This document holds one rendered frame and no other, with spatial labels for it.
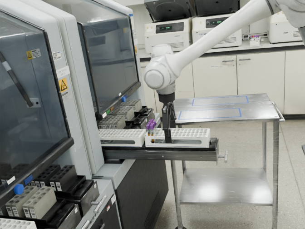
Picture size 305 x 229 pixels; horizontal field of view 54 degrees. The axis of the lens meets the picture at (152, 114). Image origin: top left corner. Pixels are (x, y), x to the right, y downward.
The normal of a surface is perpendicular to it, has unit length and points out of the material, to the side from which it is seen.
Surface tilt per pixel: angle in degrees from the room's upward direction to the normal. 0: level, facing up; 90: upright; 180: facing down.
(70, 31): 90
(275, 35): 90
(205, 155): 90
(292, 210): 0
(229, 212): 0
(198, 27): 59
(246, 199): 0
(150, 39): 90
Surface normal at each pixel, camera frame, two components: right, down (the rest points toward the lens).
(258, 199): -0.12, -0.94
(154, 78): -0.30, 0.42
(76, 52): 0.96, -0.02
